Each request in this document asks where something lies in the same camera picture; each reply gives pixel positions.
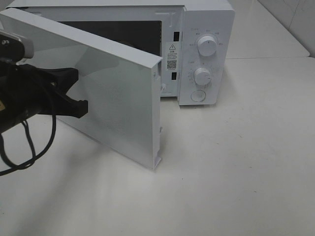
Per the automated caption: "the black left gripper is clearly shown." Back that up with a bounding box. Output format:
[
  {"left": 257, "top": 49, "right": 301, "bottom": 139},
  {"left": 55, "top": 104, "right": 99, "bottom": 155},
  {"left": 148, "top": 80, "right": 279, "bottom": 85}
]
[{"left": 9, "top": 64, "right": 88, "bottom": 120}]

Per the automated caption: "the white microwave door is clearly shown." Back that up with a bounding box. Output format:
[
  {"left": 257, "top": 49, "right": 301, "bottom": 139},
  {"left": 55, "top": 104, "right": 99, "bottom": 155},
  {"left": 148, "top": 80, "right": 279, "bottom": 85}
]
[{"left": 0, "top": 8, "right": 161, "bottom": 169}]

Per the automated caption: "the round white door button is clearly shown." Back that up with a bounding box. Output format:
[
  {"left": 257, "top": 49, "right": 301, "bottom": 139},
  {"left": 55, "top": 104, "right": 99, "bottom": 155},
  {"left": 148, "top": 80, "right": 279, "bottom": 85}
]
[{"left": 190, "top": 90, "right": 206, "bottom": 102}]

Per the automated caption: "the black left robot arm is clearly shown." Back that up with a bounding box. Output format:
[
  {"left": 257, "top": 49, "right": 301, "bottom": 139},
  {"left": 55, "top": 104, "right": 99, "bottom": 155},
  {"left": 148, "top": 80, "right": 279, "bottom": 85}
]
[{"left": 0, "top": 61, "right": 88, "bottom": 132}]

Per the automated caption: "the white warning label sticker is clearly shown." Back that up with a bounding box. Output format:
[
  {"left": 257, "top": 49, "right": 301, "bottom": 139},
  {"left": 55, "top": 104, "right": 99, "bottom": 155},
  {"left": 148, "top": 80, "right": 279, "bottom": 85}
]
[{"left": 165, "top": 41, "right": 181, "bottom": 72}]

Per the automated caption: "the lower white timer knob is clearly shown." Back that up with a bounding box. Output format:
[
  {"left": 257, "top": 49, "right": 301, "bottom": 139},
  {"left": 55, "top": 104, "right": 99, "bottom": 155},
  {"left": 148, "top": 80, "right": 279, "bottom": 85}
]
[{"left": 193, "top": 67, "right": 212, "bottom": 86}]

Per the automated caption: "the white microwave oven body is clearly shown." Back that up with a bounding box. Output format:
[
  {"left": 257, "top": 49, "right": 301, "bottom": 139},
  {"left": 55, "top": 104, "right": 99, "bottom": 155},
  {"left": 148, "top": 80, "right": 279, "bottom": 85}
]
[{"left": 21, "top": 6, "right": 235, "bottom": 106}]

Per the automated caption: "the upper white power knob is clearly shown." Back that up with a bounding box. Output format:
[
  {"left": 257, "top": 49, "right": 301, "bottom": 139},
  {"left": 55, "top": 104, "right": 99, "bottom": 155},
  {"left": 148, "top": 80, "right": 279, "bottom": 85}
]
[{"left": 197, "top": 35, "right": 218, "bottom": 57}]

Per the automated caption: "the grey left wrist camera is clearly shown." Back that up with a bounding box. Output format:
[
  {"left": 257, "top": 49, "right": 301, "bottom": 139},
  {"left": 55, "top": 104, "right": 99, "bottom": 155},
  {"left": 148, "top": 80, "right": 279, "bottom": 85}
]
[{"left": 0, "top": 29, "right": 34, "bottom": 63}]

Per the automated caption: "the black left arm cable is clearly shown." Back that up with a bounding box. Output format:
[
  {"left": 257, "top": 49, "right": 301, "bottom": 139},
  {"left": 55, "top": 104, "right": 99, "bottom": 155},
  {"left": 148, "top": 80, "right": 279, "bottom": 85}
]
[{"left": 0, "top": 59, "right": 58, "bottom": 177}]

